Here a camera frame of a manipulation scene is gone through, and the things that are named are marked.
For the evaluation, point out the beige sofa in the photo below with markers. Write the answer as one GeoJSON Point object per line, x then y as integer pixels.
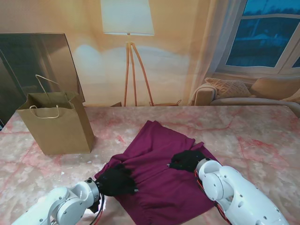
{"type": "Point", "coordinates": [234, 101]}

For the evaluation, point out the dark mirror panel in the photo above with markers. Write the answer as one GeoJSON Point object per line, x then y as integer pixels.
{"type": "Point", "coordinates": [23, 58]}

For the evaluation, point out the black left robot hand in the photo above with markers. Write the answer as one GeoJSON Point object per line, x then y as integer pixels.
{"type": "Point", "coordinates": [117, 181]}

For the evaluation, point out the plain tan cushion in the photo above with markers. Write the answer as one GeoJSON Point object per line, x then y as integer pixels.
{"type": "Point", "coordinates": [276, 89]}

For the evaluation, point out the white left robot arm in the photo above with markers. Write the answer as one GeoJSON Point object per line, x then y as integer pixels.
{"type": "Point", "coordinates": [61, 204]}

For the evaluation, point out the purple shorts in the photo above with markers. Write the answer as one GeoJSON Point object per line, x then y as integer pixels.
{"type": "Point", "coordinates": [159, 182]}

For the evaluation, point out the sheer cream curtain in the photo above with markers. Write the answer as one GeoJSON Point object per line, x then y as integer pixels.
{"type": "Point", "coordinates": [211, 47]}

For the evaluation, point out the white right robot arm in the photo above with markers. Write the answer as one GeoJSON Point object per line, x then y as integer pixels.
{"type": "Point", "coordinates": [234, 194]}

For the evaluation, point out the kraft paper bag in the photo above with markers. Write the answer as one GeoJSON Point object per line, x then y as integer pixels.
{"type": "Point", "coordinates": [61, 131]}

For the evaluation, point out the white framed window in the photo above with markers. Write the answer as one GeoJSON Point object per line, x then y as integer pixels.
{"type": "Point", "coordinates": [257, 42]}

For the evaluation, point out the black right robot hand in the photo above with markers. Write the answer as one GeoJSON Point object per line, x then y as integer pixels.
{"type": "Point", "coordinates": [187, 160]}

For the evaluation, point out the tripod floor lamp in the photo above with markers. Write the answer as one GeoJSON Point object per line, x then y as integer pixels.
{"type": "Point", "coordinates": [127, 16]}

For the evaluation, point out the knitted cream cushion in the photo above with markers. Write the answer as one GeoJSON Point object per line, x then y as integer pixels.
{"type": "Point", "coordinates": [229, 87]}

